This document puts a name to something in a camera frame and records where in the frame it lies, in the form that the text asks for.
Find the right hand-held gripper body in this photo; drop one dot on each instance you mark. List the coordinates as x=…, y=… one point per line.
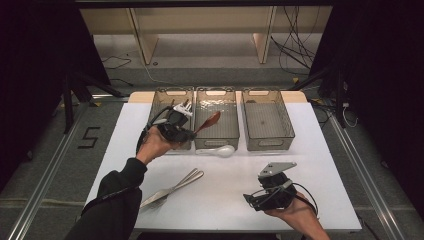
x=276, y=193

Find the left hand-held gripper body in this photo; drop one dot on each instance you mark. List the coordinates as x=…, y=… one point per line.
x=175, y=128

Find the brown wooden spoon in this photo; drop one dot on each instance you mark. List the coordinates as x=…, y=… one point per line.
x=211, y=120

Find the smoky transparent plastic bin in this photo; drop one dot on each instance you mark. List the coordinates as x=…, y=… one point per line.
x=160, y=100
x=266, y=123
x=216, y=130

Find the white plastic spoon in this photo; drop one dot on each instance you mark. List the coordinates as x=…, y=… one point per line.
x=225, y=151

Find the person's left hand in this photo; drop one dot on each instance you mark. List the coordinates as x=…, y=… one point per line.
x=153, y=145

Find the person's right hand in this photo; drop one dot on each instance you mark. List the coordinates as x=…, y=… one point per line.
x=300, y=211

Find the yellow floor tape piece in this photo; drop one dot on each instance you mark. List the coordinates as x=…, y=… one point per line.
x=295, y=80
x=96, y=104

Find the light wooden shelf unit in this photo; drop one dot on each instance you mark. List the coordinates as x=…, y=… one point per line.
x=146, y=43

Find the black metal stand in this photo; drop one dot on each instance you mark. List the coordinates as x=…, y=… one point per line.
x=68, y=106
x=339, y=100

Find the black curtain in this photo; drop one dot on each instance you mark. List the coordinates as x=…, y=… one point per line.
x=383, y=83
x=30, y=83

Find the aluminium floor rail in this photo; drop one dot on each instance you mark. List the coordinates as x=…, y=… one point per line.
x=43, y=190
x=366, y=180

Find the black frame bar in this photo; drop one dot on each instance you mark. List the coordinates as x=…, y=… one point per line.
x=200, y=3

